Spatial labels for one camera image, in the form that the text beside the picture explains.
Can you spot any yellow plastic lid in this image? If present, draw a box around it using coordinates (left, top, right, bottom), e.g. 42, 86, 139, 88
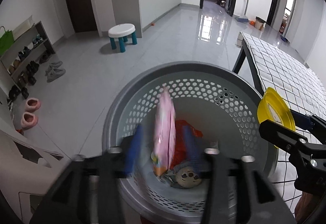
256, 87, 296, 150

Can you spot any beige sloth plush head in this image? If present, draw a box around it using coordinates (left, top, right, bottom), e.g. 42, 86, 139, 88
175, 166, 202, 189

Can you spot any red plastic bag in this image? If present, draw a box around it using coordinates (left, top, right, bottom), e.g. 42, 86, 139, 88
169, 119, 204, 169

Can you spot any pink snack wrapper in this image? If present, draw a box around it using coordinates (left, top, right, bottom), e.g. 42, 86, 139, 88
151, 89, 176, 178

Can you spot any grey cloth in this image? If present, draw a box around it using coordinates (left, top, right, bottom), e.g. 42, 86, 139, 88
161, 169, 178, 187

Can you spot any small trash bin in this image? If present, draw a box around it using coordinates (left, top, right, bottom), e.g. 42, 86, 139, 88
255, 17, 266, 31

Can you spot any person's right hand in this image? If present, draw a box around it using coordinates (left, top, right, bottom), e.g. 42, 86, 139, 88
294, 192, 314, 223

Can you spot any black white checkered tablecloth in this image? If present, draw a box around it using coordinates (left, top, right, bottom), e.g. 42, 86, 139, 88
233, 32, 325, 144

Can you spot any pink slipper far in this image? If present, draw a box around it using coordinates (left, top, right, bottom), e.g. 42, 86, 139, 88
24, 98, 41, 113

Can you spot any grey perforated laundry basket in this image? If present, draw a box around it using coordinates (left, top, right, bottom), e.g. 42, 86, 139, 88
102, 62, 278, 223

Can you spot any broom with blue dustpan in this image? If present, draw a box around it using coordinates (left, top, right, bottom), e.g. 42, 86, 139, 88
235, 0, 249, 24

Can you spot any grey shoe front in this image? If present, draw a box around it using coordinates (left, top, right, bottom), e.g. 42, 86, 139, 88
47, 68, 66, 83

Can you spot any grey shoe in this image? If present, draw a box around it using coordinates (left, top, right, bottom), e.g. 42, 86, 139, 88
45, 61, 63, 75
47, 68, 66, 83

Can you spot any grey shoe back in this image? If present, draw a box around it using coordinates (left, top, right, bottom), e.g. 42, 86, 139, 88
45, 61, 63, 75

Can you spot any grey shoe rack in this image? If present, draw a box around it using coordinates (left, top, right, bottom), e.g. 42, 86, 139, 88
1, 21, 55, 84

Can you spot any green handbag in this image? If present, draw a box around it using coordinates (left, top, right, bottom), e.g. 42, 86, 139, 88
0, 26, 14, 56

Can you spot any white teal child stool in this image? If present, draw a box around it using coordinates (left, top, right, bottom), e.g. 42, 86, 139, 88
108, 23, 138, 53

